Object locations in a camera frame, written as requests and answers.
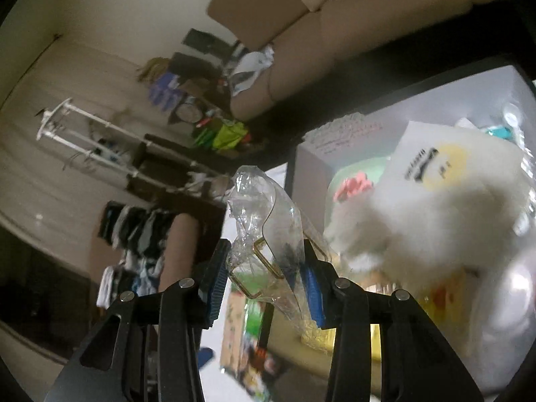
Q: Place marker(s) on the green seaweed packet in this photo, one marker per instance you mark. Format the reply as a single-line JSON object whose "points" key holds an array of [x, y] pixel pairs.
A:
{"points": [[253, 322]]}

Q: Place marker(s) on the black and white hanging clothes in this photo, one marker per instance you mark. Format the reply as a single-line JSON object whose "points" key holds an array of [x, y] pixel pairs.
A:
{"points": [[134, 234]]}

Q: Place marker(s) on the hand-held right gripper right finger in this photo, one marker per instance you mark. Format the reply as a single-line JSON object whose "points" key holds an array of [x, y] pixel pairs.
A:
{"points": [[312, 297]]}

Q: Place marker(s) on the paper card with writing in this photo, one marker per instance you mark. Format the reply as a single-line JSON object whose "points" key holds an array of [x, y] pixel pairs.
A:
{"points": [[343, 134]]}

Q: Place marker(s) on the brown sofa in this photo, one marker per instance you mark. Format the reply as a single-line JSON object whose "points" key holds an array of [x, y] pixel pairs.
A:
{"points": [[356, 42]]}

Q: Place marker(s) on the dark wooden chair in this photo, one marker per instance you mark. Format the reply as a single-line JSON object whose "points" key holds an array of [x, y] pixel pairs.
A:
{"points": [[201, 50]]}

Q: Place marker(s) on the brown armchair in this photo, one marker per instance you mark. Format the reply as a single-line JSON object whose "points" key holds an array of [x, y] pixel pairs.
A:
{"points": [[178, 251]]}

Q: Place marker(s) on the yellow-green bag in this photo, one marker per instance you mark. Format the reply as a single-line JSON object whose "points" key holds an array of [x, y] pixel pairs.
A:
{"points": [[228, 136]]}

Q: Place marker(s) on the clear plastic bag gold lines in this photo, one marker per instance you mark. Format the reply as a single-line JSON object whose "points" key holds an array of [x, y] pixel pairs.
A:
{"points": [[268, 217]]}

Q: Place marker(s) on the yellow snack packet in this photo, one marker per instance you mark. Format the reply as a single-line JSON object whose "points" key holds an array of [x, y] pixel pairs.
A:
{"points": [[444, 301]]}

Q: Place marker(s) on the white drying rack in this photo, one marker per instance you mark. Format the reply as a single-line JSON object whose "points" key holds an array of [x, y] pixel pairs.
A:
{"points": [[83, 142]]}

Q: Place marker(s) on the light green bowl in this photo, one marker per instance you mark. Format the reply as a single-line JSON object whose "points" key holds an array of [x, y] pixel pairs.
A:
{"points": [[360, 165]]}

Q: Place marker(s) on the pink plastic item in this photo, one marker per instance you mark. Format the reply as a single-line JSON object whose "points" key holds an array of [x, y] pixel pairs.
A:
{"points": [[354, 186]]}

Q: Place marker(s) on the black storage box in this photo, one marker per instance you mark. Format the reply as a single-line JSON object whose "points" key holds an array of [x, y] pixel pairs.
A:
{"points": [[312, 176]]}

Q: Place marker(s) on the round white disc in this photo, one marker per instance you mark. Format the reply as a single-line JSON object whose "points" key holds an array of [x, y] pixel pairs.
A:
{"points": [[187, 113]]}

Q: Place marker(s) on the stack of blue boxes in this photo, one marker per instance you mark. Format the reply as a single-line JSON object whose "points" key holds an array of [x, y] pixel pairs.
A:
{"points": [[163, 92]]}

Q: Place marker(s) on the white fluffy plush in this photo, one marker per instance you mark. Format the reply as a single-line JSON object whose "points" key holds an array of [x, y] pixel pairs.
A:
{"points": [[418, 226]]}

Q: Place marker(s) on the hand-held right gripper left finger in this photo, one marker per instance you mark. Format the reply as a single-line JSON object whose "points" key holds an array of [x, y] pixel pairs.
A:
{"points": [[215, 289]]}

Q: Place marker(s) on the white dog print pouch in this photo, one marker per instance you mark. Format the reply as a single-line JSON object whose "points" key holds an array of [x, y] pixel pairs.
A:
{"points": [[460, 163]]}

